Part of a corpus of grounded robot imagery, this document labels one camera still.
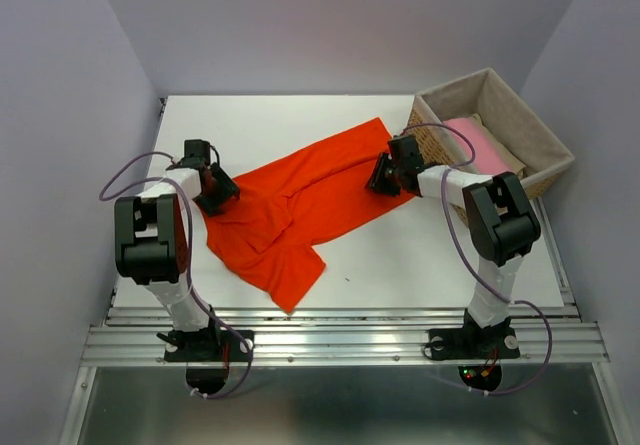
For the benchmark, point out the pink rolled t shirt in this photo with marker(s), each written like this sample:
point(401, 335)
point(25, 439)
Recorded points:
point(467, 127)

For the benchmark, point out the beige rolled t shirt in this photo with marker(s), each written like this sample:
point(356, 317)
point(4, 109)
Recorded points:
point(507, 152)

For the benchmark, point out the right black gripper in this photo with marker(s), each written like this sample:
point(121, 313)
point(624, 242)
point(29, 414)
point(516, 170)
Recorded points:
point(376, 180)

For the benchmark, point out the wicker basket with liner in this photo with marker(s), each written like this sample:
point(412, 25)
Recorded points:
point(503, 112)

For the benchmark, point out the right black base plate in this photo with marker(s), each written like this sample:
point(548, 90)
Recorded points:
point(467, 345)

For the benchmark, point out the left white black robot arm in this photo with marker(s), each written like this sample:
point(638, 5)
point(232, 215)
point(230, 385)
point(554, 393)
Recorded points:
point(153, 233)

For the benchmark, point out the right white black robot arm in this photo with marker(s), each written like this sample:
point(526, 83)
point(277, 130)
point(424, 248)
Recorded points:
point(502, 224)

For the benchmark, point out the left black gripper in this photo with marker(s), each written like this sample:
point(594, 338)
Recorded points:
point(227, 189)

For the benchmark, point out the aluminium mounting rail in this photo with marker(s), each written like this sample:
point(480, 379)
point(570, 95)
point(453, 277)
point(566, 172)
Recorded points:
point(392, 337)

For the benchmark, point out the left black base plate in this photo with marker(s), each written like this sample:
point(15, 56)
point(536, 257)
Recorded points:
point(203, 346)

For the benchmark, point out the orange t shirt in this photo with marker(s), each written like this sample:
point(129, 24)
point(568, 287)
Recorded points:
point(287, 207)

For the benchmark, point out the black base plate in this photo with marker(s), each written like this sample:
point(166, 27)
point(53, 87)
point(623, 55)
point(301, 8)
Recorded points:
point(467, 345)
point(203, 346)

